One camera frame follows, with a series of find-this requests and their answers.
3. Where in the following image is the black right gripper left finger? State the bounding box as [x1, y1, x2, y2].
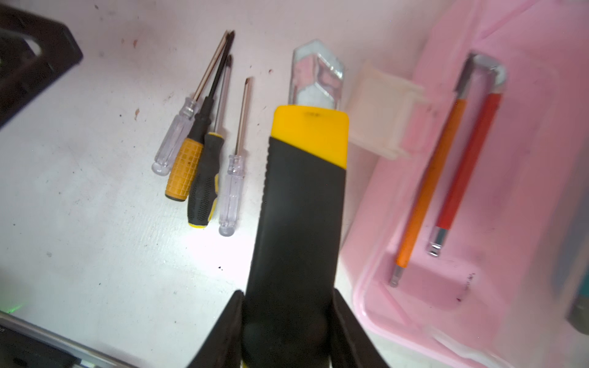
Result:
[187, 290, 244, 368]

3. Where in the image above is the yellow black utility knife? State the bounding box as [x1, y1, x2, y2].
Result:
[242, 40, 349, 367]

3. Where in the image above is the yellow black screwdriver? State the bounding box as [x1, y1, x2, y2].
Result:
[187, 55, 233, 228]

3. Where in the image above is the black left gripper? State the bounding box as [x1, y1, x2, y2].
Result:
[1, 5, 84, 126]

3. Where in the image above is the orange handled hex key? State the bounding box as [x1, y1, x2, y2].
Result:
[389, 55, 475, 288]

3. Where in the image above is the orange handled screwdriver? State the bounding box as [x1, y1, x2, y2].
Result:
[165, 31, 236, 202]

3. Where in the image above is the clear handled screwdriver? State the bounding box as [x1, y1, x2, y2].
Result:
[151, 31, 230, 176]
[219, 77, 253, 237]

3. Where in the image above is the pink plastic tool box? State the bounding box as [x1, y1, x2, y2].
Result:
[341, 1, 588, 367]

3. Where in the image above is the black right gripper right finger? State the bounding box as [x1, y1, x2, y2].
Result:
[329, 289, 389, 368]

